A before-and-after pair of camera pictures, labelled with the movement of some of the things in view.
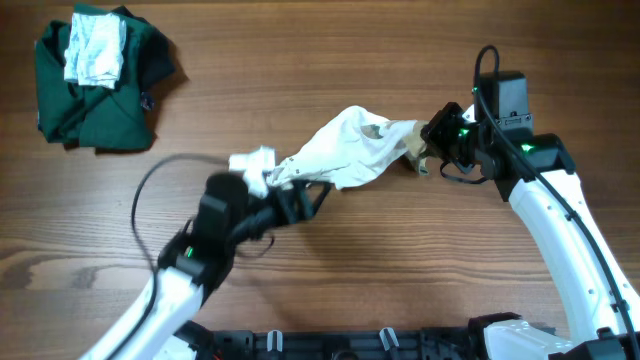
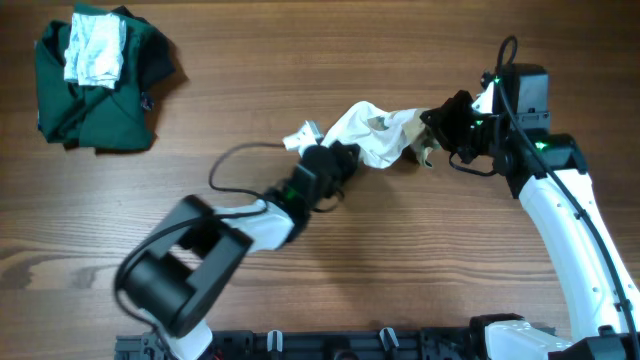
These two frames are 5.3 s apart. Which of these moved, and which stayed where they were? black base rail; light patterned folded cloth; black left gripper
Moved: black left gripper
Stayed: light patterned folded cloth; black base rail
